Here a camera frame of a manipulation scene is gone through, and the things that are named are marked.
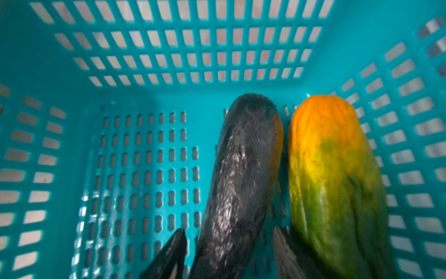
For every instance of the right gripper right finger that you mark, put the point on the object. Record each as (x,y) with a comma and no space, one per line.
(292,260)

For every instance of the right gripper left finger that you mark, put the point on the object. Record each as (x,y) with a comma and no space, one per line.
(169,262)

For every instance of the orange green toy cucumber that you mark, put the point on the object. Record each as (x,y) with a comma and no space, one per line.
(338,201)

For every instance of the black toy eggplant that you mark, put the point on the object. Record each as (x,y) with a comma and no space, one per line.
(245,173)

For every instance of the teal plastic basket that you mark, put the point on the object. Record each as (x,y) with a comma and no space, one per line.
(111,112)

